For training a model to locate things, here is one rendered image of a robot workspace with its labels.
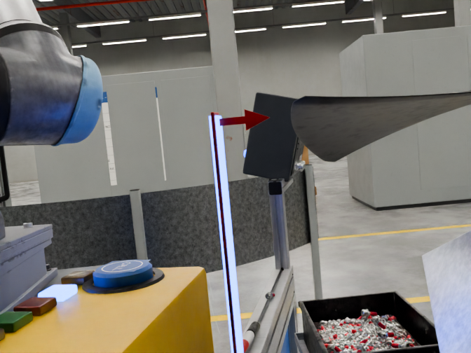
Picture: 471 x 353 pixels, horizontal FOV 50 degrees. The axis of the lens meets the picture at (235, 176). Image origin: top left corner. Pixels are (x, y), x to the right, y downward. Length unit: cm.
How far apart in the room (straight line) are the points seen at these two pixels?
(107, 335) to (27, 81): 41
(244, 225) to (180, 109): 427
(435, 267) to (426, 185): 635
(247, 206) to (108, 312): 211
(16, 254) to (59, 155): 628
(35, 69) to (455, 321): 53
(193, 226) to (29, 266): 167
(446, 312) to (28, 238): 46
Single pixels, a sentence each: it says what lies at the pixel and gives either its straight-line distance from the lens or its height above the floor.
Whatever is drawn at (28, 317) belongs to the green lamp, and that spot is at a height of 108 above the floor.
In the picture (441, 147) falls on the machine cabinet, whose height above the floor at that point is 75.
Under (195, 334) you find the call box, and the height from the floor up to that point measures 104.
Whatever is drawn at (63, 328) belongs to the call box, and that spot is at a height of 107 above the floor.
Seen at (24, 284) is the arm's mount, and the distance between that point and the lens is 63.
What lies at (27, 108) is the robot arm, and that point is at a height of 122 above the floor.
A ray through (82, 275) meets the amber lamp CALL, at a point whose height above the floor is 108.
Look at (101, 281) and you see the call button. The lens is 35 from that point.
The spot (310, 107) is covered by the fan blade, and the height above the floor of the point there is 118.
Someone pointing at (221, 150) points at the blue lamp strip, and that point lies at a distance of 57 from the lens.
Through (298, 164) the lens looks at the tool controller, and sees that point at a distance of 118.
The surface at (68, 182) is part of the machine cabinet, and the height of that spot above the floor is 74.
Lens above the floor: 117
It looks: 5 degrees down
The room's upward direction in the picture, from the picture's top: 5 degrees counter-clockwise
